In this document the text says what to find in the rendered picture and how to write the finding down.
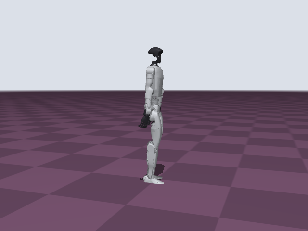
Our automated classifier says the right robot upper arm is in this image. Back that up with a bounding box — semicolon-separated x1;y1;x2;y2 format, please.
145;67;155;95

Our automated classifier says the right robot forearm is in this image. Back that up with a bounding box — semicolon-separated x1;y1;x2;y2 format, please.
144;88;153;115

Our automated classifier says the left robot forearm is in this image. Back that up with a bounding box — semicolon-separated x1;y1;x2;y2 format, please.
156;94;163;107

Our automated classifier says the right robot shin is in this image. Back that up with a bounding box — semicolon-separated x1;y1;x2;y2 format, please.
147;144;158;179

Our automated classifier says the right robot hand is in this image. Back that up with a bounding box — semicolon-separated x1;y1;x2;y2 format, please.
138;109;150;128

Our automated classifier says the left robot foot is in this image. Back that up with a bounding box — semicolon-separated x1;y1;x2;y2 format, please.
143;175;163;180

